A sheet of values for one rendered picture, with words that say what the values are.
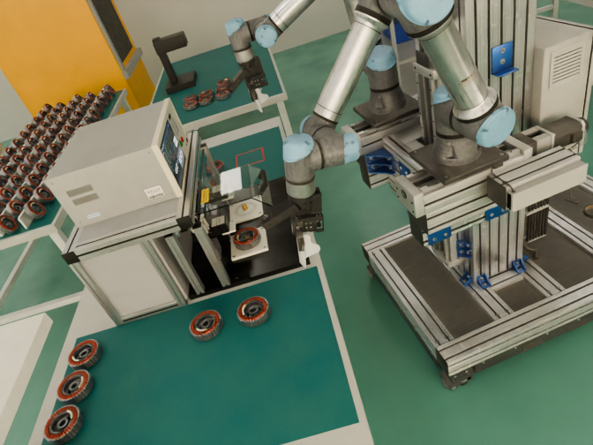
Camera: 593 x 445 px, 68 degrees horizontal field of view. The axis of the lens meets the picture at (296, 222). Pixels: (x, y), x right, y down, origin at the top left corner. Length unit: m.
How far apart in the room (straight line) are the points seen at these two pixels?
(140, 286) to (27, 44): 4.01
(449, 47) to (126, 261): 1.18
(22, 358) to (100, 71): 4.33
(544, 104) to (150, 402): 1.62
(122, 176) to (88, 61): 3.75
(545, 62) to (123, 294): 1.64
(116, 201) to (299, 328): 0.75
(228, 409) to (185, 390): 0.17
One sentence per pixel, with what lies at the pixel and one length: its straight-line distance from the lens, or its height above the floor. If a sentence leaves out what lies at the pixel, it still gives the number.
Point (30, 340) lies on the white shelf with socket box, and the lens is 1.20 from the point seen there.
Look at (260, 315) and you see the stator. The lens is 1.49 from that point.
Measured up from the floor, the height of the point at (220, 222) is 0.92.
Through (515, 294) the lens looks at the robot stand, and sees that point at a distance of 2.19.
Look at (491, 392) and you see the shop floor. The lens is 2.14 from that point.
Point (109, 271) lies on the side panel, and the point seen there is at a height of 0.99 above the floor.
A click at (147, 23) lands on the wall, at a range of 6.95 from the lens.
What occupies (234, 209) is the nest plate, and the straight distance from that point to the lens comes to 2.02.
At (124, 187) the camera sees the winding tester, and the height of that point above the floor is 1.21.
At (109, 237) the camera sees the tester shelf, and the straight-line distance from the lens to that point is 1.56.
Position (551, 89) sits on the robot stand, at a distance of 1.80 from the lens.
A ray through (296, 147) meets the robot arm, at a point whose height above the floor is 1.36.
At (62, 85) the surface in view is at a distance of 5.42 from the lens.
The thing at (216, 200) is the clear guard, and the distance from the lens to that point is 1.57.
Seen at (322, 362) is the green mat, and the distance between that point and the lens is 1.35.
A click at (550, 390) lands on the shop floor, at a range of 2.17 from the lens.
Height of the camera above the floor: 1.84
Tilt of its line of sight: 36 degrees down
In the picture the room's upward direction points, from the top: 19 degrees counter-clockwise
